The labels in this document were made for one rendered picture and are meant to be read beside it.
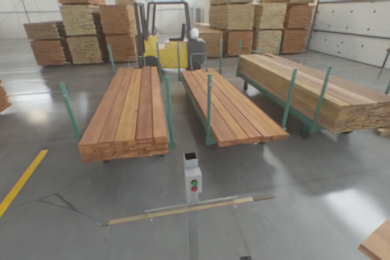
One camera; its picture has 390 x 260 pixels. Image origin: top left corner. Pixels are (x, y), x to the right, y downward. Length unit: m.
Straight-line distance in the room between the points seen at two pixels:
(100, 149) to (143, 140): 0.48
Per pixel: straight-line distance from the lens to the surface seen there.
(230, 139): 2.67
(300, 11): 11.67
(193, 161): 1.00
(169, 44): 7.42
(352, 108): 3.46
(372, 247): 1.42
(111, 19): 9.77
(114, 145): 2.53
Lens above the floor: 1.91
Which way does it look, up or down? 29 degrees down
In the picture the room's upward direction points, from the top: 1 degrees counter-clockwise
